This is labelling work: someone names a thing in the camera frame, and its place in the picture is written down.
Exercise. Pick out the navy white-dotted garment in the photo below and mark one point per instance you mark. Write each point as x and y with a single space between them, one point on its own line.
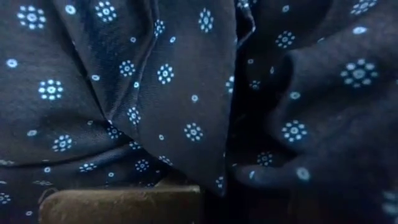
186 93

